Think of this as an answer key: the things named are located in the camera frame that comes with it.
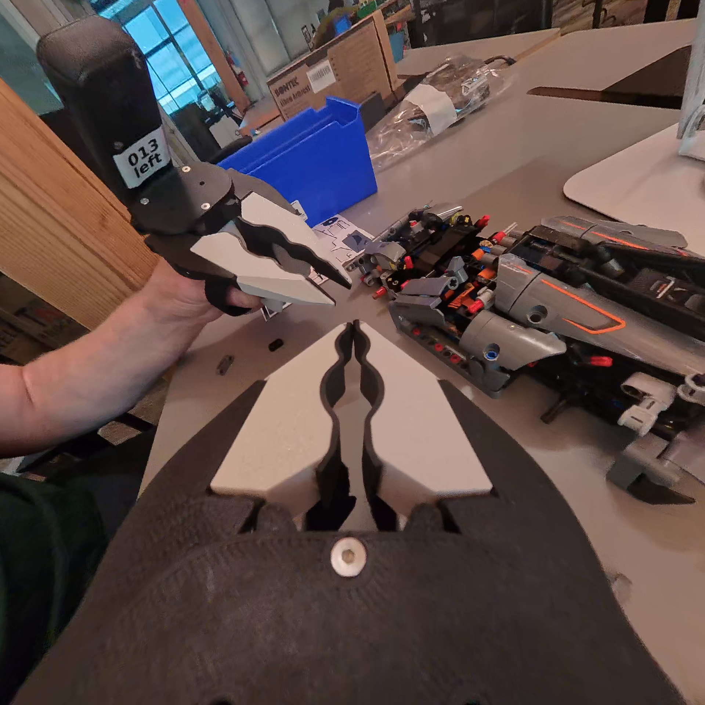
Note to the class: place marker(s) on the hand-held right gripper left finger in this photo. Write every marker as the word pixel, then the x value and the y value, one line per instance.
pixel 281 429

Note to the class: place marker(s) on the grey black lego car model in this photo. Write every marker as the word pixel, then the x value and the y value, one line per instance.
pixel 551 308

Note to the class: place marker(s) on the brown cardboard box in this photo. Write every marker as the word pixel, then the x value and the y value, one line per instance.
pixel 341 66

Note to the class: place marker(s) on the person's left forearm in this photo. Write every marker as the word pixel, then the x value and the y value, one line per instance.
pixel 82 385

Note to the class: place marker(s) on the person's left hand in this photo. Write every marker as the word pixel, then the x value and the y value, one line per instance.
pixel 176 297

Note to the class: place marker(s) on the white monitor stand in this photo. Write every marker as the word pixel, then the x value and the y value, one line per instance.
pixel 633 182

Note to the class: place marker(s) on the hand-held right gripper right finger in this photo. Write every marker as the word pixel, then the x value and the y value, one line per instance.
pixel 424 435

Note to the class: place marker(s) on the red fire extinguisher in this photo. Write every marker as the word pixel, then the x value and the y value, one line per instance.
pixel 233 69

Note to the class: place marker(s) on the clear plastic bag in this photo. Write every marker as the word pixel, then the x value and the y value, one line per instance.
pixel 440 104

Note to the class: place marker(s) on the small grey lego piece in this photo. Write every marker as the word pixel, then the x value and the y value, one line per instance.
pixel 225 364

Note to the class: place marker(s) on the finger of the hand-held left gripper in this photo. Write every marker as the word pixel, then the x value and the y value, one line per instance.
pixel 248 270
pixel 275 215

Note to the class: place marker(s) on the lego instruction sheet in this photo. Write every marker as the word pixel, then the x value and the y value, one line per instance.
pixel 341 242

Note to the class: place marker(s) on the large window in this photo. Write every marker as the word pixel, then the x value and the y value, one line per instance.
pixel 165 55

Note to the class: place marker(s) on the slim wooden pillar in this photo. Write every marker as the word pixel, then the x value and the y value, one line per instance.
pixel 212 49

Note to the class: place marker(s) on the blue plastic bin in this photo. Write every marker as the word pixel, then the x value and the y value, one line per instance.
pixel 319 165

